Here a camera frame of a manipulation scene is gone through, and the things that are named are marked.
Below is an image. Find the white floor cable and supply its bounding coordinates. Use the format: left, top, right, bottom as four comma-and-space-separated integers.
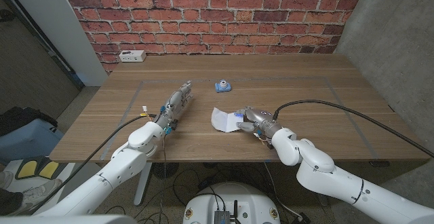
263, 162, 303, 219

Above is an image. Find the red brick printed backdrop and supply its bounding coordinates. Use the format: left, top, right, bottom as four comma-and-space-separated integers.
56, 0, 370, 74

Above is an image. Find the black trouser leg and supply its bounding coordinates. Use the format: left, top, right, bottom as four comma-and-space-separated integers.
0, 188, 23, 215

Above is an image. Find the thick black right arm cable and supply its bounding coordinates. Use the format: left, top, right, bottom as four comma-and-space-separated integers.
273, 99, 434, 159

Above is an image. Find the white power strip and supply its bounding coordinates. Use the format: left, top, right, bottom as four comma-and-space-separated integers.
118, 50, 147, 63

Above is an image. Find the white table leg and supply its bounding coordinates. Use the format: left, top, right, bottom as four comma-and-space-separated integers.
134, 162, 153, 206

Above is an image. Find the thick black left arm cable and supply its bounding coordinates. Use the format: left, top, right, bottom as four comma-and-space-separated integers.
30, 113, 157, 214

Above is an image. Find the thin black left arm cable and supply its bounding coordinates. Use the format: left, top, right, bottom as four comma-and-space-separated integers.
158, 134, 167, 224

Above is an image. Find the blue toy camera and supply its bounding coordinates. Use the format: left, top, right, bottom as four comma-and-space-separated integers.
214, 79, 233, 94

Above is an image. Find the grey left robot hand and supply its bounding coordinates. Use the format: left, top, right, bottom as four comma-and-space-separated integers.
154, 80, 194, 130

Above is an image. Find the black round floor fan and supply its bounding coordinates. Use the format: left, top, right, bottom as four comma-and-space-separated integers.
151, 162, 180, 179

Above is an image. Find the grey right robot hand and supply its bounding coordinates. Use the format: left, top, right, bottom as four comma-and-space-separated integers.
235, 107, 284, 139

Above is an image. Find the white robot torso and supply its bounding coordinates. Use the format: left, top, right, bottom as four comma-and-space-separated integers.
0, 214, 138, 224

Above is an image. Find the grey electronics box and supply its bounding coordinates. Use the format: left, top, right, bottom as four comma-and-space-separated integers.
214, 210, 231, 224

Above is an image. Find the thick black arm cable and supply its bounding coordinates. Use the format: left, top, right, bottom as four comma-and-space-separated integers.
273, 99, 434, 159
30, 113, 157, 214

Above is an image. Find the white sneaker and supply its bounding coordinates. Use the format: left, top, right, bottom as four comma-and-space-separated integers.
6, 179, 64, 214
0, 171, 14, 189

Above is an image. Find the black bag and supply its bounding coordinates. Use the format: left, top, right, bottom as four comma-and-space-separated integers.
0, 106, 58, 136

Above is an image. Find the white paper shipping label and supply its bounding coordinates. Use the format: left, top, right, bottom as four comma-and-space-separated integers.
210, 107, 245, 133

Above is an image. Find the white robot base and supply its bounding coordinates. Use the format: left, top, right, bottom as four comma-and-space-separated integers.
182, 182, 281, 224

